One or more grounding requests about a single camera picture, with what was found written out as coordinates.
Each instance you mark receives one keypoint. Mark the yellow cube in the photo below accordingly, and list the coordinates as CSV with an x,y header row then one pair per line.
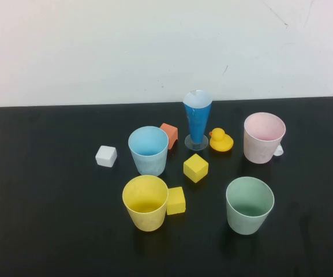
x,y
175,202
195,168

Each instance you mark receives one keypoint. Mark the green plastic cup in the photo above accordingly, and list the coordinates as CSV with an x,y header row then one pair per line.
x,y
247,225

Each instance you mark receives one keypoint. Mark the small white cylinder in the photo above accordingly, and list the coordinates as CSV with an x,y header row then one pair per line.
x,y
278,150

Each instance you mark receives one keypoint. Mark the tall blue cone glass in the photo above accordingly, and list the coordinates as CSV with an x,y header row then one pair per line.
x,y
196,124

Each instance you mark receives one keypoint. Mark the orange arch block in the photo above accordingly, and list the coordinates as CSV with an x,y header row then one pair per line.
x,y
172,133

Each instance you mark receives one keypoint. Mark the pink plastic cup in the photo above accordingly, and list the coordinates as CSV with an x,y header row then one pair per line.
x,y
255,153

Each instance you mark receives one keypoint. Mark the light blue plastic cup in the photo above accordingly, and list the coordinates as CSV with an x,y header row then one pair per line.
x,y
149,164

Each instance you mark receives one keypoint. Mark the yellow rubber duck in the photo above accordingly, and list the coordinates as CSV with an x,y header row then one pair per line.
x,y
220,142

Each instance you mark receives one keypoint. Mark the white cube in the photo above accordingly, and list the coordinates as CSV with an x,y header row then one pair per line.
x,y
105,157

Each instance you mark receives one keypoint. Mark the yellow plastic cup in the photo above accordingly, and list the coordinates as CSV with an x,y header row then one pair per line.
x,y
146,219

